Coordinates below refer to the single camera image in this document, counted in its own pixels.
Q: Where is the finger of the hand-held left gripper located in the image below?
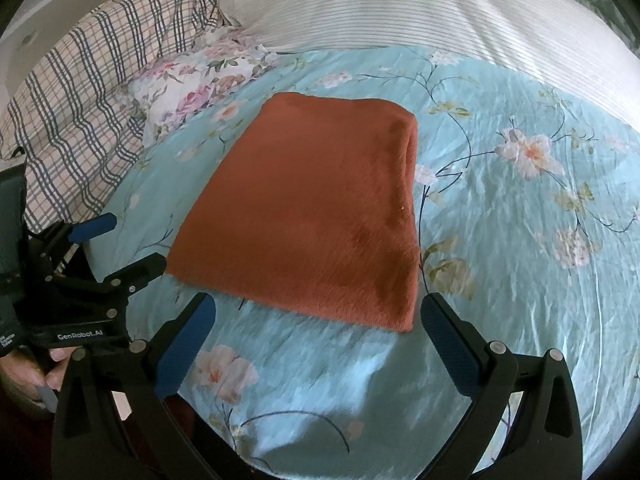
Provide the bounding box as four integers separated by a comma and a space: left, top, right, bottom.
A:
39, 212, 119, 272
101, 252, 169, 297

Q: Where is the pink floral pillowcase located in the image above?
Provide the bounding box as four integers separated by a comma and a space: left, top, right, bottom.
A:
127, 35, 297, 147

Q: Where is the light blue floral bedsheet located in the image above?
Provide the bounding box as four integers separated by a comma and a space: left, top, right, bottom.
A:
82, 45, 640, 480

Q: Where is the white striped pillow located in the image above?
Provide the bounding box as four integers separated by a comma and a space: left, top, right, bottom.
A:
217, 0, 640, 133

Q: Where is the orange knit sweater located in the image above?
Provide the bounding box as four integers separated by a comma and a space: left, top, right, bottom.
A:
165, 91, 422, 334

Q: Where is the plaid blanket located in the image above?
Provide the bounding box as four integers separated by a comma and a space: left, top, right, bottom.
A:
0, 0, 251, 235

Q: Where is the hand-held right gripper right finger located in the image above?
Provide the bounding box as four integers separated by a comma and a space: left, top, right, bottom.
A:
420, 292, 584, 480

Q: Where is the person's left hand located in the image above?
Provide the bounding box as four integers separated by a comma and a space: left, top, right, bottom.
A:
0, 347, 72, 417

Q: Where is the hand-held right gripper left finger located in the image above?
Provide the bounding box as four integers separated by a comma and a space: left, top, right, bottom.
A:
50, 291, 221, 480

